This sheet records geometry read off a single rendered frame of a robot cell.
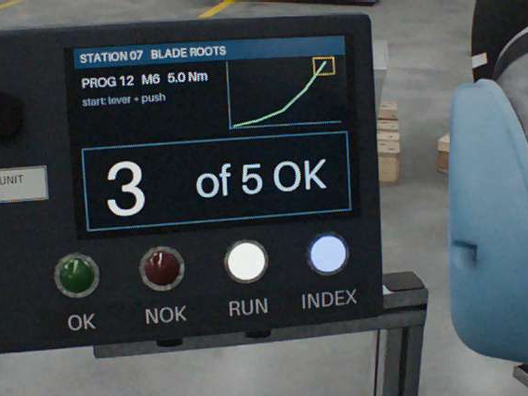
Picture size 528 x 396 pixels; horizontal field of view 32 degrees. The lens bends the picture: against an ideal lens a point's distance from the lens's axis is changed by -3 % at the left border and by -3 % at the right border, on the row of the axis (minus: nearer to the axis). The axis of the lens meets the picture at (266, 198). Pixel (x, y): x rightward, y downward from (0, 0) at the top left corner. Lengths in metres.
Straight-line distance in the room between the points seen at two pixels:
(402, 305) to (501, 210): 0.33
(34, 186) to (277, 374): 2.07
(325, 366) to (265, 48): 2.11
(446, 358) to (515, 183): 2.35
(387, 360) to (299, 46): 0.25
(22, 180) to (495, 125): 0.29
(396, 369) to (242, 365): 1.94
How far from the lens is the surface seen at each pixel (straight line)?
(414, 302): 0.68
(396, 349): 0.69
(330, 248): 0.57
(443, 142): 4.09
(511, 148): 0.36
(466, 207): 0.36
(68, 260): 0.55
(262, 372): 2.60
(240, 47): 0.56
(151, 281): 0.56
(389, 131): 4.23
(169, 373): 2.60
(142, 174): 0.55
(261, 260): 0.56
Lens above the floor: 1.35
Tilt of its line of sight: 21 degrees down
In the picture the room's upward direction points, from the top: straight up
